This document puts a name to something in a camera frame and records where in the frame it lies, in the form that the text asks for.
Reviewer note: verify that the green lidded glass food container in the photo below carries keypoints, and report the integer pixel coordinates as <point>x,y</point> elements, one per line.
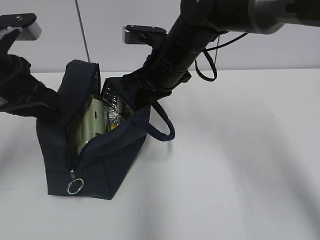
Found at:
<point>87,124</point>

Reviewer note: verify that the dark navy fabric lunch bag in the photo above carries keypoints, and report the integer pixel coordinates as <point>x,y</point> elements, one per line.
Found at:
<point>104,162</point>

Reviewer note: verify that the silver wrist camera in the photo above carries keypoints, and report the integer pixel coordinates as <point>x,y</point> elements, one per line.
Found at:
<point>143,35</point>
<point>25,23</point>

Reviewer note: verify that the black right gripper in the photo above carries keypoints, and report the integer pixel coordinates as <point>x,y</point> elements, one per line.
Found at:
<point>155,80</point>

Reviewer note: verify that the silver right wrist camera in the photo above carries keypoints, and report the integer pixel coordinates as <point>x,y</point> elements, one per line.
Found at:
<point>143,35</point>

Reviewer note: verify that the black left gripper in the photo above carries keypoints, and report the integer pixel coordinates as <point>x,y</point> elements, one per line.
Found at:
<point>22,94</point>

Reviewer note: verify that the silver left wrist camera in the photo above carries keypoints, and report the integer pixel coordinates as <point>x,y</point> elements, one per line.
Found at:
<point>25,23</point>

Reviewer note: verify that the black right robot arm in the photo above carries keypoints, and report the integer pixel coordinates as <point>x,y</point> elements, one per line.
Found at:
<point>199,23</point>

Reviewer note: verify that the yellow pear-shaped gourd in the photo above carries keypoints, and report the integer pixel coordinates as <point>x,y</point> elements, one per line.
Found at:
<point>112,126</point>

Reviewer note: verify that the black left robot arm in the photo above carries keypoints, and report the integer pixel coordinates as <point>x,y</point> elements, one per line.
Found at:
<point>21,94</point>

